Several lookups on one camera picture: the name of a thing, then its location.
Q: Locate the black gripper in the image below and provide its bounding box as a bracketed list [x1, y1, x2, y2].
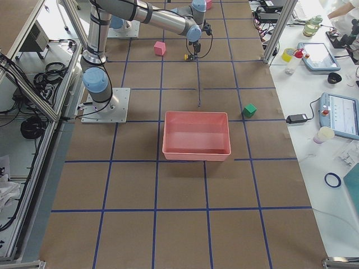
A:
[193, 42, 201, 61]

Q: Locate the pink cube centre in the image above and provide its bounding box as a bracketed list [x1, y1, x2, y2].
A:
[153, 41, 166, 56]

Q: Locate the pink cube near gripper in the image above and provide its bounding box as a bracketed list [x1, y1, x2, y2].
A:
[205, 0, 213, 10]

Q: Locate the green cube far right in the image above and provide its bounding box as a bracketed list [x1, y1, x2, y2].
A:
[242, 103, 257, 118]

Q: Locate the pink plastic bin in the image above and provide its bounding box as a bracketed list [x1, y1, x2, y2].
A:
[162, 111, 232, 161]

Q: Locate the yellow tape roll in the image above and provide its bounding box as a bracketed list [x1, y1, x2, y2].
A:
[281, 48, 296, 63]

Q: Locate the black power adapter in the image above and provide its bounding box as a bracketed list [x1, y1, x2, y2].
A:
[286, 114, 308, 124]

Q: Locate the clear plastic bottle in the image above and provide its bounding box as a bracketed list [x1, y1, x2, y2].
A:
[302, 15, 323, 37]

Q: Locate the black bowl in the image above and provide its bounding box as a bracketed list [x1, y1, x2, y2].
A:
[327, 72, 342, 85]

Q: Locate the white paper cup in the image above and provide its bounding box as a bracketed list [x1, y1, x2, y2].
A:
[313, 126, 335, 144]

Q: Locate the grey teach pendant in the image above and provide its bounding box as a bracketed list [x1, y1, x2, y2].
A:
[319, 92, 358, 140]

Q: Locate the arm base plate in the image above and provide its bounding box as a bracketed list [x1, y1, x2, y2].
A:
[108, 16, 140, 39]
[81, 87, 131, 124]

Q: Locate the aluminium profile post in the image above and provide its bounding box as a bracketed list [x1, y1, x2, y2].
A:
[262, 0, 297, 64]

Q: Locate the blue tape ring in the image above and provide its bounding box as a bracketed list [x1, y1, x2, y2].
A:
[324, 173, 342, 188]

